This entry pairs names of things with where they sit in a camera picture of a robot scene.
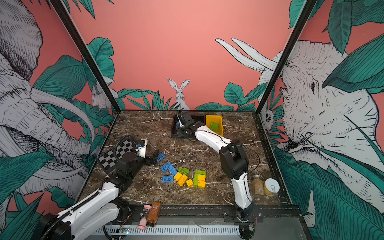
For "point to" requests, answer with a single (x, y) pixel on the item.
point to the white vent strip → (168, 230)
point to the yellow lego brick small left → (177, 176)
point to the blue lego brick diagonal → (172, 169)
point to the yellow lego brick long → (181, 181)
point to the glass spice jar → (258, 185)
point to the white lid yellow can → (271, 186)
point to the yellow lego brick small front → (189, 183)
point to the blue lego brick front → (167, 179)
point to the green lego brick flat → (201, 172)
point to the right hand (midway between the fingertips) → (177, 127)
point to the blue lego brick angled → (165, 166)
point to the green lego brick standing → (195, 180)
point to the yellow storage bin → (215, 118)
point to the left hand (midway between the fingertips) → (151, 145)
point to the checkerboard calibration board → (109, 159)
